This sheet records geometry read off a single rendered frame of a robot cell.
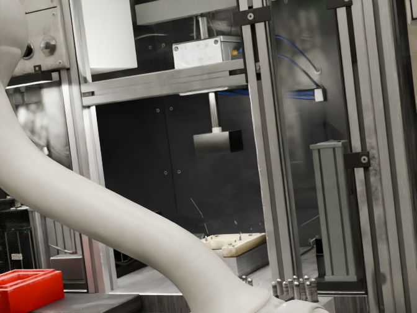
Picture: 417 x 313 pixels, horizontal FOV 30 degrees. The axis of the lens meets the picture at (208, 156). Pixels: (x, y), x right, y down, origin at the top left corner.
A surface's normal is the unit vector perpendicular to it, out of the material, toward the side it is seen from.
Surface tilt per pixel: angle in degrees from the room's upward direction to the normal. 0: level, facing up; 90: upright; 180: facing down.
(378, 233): 90
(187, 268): 80
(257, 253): 90
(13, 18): 94
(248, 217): 90
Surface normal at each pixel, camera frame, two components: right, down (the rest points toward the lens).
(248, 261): 0.87, -0.08
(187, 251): 0.15, -0.51
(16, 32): 0.98, 0.20
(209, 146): -0.47, 0.11
